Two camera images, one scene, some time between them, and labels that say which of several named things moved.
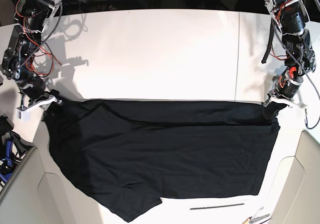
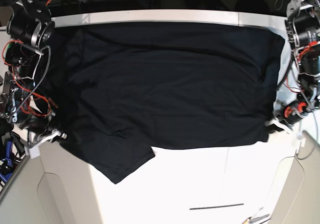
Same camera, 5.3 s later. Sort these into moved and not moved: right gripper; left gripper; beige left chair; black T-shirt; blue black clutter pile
Moved: left gripper; black T-shirt; right gripper
Not moved: blue black clutter pile; beige left chair
